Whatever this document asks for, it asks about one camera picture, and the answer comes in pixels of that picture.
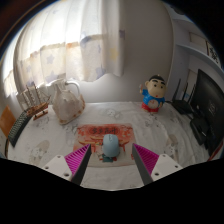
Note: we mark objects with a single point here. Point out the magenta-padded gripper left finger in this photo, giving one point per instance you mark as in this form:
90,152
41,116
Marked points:
76,159

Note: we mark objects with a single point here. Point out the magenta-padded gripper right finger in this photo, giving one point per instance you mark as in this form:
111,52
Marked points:
146,160

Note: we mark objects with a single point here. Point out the light blue computer mouse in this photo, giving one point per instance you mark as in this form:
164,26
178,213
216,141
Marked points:
111,146

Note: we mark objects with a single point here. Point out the white printed tablecloth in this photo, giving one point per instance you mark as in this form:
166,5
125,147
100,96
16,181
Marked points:
160,133

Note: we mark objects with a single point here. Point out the large white conch shell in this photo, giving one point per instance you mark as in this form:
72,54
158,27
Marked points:
66,105

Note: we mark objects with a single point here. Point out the small black box device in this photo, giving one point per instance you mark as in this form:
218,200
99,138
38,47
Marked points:
199,130

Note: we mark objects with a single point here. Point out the wooden model sailing ship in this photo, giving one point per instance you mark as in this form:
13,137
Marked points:
37,108

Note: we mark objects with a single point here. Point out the black router with antennas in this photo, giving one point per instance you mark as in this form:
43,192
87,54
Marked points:
181,106

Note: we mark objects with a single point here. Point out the cartoon boy figurine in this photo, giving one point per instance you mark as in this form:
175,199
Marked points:
153,95

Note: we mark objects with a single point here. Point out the white radiator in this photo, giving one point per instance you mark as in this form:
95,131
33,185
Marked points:
55,87

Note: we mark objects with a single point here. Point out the brown wooden chair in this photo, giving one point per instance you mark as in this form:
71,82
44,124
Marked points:
6,120

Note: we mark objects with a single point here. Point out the black monitor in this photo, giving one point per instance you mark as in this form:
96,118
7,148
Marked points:
210,100

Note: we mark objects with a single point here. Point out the white star print curtain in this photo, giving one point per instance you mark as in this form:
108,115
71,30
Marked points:
66,40

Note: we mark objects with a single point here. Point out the white wall shelf unit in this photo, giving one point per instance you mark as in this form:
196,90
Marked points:
190,53

